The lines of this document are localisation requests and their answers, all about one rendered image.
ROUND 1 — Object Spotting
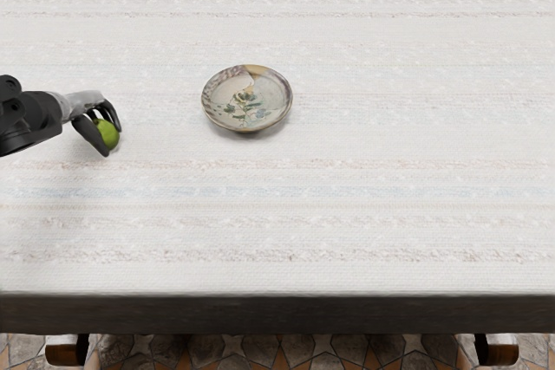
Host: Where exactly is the green round fruit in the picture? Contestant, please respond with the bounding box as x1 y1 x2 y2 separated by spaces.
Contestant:
91 118 121 153

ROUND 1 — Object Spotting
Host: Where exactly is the patterned ceramic plate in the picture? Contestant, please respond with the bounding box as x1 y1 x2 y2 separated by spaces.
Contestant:
200 63 294 133

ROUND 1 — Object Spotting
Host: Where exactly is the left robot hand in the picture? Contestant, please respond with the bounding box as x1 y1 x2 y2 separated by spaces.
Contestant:
53 88 123 159

